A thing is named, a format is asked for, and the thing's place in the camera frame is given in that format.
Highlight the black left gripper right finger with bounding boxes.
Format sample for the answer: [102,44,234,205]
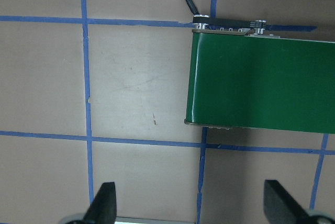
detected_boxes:
[263,180,314,224]

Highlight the green conveyor belt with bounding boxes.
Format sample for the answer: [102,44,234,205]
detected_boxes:
[185,15,334,133]

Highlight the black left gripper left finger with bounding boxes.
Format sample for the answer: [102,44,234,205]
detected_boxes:
[83,182,117,224]

